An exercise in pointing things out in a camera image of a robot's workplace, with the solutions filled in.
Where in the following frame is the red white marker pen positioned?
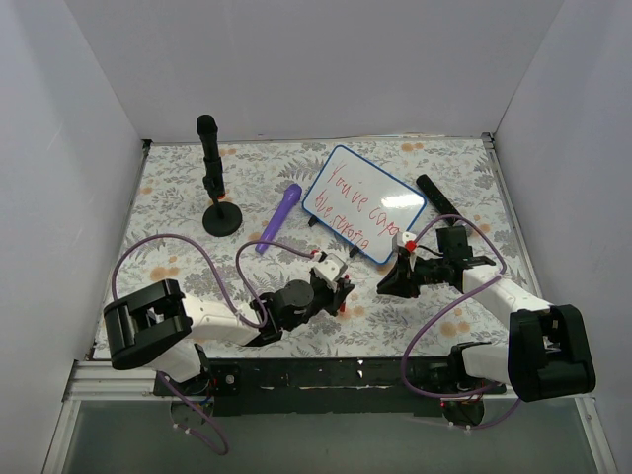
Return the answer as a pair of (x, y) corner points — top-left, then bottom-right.
(339, 274), (350, 313)

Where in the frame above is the blue framed whiteboard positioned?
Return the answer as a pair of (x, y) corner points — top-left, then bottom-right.
(302, 145), (427, 264)

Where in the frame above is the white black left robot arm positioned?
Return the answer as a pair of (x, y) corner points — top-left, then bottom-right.
(104, 272), (355, 395)

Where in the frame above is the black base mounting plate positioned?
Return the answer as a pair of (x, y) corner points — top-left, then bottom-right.
(152, 355), (508, 421)

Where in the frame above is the black round microphone stand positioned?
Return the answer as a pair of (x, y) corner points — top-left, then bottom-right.
(202, 197), (243, 237)

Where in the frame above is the black microphone on stand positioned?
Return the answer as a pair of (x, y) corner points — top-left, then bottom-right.
(197, 115), (225, 198)

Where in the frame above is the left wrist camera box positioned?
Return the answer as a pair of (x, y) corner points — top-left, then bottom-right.
(311, 250), (348, 291)

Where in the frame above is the black wire whiteboard stand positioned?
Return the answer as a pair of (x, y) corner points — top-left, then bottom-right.
(308, 215), (360, 259)

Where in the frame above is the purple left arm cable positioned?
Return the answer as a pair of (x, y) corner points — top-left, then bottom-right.
(111, 232), (322, 456)

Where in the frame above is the aluminium front rail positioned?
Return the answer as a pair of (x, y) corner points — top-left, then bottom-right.
(63, 357), (593, 401)

